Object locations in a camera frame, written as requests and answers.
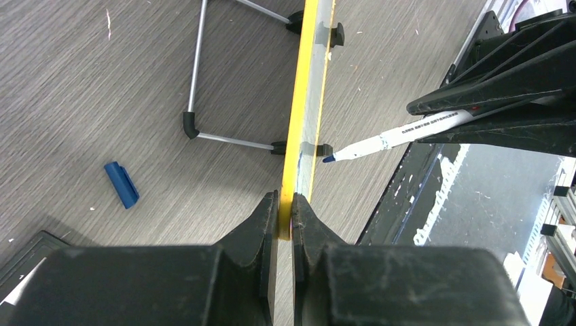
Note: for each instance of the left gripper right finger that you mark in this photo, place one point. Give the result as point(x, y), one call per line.
point(336, 283)

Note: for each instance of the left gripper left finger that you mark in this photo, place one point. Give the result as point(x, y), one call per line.
point(230, 282)

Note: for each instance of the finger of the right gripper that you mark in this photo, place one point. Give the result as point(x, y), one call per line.
point(544, 128)
point(535, 61)

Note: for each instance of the whiteboard marker pen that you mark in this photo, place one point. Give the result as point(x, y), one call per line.
point(389, 139)

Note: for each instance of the blue marker cap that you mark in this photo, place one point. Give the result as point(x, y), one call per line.
point(122, 184)

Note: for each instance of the yellow framed whiteboard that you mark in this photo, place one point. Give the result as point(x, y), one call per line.
point(306, 112)

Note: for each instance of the black white checkerboard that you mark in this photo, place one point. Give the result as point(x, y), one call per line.
point(18, 270)

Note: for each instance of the metal wire whiteboard stand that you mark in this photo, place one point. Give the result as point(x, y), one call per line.
point(245, 56)

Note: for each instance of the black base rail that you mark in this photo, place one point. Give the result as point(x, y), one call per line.
point(410, 194)

